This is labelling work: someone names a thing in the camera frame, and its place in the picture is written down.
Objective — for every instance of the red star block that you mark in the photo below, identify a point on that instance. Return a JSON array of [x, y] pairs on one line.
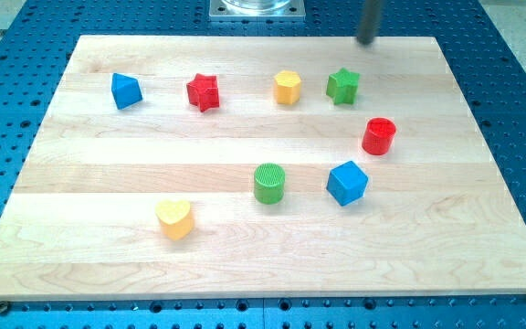
[[203, 92]]

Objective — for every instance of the green star block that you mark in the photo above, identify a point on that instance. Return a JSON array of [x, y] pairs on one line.
[[342, 86]]

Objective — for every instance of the green cylinder block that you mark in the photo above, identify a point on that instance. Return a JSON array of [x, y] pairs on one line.
[[269, 181]]

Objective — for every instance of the yellow hexagon block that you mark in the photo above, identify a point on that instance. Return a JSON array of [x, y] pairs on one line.
[[287, 86]]

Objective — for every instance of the blue cube block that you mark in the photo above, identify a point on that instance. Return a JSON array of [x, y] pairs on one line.
[[347, 183]]

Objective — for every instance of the light wooden board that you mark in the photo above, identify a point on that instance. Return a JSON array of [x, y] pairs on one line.
[[436, 217]]

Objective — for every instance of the yellow heart block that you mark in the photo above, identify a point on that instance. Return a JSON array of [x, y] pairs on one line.
[[176, 218]]

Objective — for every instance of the red cylinder block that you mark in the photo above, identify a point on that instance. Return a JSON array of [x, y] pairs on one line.
[[378, 136]]

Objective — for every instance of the blue triangular prism block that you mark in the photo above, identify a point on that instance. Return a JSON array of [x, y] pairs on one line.
[[125, 90]]

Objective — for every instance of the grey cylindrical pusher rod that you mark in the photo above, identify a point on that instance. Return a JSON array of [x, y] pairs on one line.
[[370, 21]]

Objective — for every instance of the blue perforated metal base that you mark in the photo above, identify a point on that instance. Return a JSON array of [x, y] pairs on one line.
[[484, 42]]

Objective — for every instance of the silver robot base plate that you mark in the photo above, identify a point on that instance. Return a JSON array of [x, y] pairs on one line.
[[235, 9]]

